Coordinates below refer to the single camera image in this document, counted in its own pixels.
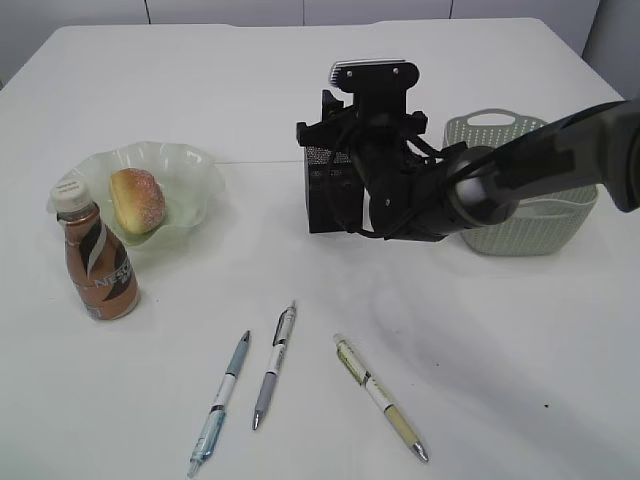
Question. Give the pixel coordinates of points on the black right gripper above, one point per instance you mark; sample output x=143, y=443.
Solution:
x=376, y=115

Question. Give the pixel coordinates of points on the beige green pen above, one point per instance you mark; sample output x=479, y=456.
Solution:
x=383, y=399

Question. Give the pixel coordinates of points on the sugared bread roll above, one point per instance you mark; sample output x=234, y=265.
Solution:
x=138, y=201

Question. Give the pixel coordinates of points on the brown coffee bottle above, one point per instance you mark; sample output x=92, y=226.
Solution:
x=97, y=261

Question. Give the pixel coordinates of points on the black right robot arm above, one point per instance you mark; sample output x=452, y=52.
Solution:
x=422, y=194

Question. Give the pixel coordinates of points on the black mesh pen holder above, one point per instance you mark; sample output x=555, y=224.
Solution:
x=331, y=194

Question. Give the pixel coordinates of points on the green woven plastic basket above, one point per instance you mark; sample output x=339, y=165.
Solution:
x=541, y=225

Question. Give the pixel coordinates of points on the pale green glass plate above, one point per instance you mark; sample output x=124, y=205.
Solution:
x=187, y=176

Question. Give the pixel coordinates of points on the grey white pen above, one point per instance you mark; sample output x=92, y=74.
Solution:
x=280, y=341

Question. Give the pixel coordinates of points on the light blue pen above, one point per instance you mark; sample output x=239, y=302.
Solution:
x=211, y=429

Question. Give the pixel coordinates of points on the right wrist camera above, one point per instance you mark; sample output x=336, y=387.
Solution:
x=373, y=76

